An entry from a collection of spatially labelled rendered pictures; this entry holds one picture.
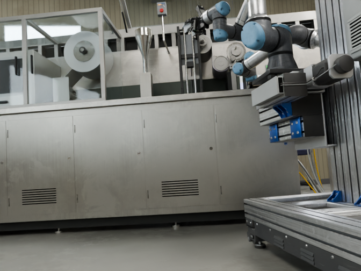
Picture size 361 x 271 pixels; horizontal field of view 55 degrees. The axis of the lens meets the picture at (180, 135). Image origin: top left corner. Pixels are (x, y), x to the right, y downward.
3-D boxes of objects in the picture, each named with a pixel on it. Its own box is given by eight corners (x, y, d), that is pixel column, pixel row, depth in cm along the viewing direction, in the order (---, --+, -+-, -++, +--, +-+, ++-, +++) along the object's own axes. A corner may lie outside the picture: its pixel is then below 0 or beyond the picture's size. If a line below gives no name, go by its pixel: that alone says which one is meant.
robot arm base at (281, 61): (304, 70, 159) (302, 49, 160) (273, 70, 157) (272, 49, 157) (289, 78, 174) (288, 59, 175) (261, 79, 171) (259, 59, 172)
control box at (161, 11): (157, 13, 270) (156, 1, 271) (158, 17, 277) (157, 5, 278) (166, 12, 270) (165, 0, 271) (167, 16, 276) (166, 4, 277)
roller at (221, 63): (213, 71, 263) (212, 55, 264) (213, 79, 288) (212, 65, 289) (229, 69, 262) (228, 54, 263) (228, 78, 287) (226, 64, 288)
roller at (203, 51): (194, 54, 266) (192, 36, 268) (195, 63, 291) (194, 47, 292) (212, 52, 265) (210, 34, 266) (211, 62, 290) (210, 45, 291)
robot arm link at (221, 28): (236, 39, 182) (235, 19, 183) (219, 36, 176) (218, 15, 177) (226, 44, 189) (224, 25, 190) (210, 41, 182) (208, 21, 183)
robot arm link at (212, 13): (220, 14, 175) (219, -2, 176) (207, 22, 184) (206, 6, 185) (232, 16, 180) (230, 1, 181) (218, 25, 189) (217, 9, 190)
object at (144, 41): (137, 106, 270) (133, 35, 275) (141, 108, 284) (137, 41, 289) (154, 105, 269) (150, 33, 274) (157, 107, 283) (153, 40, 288)
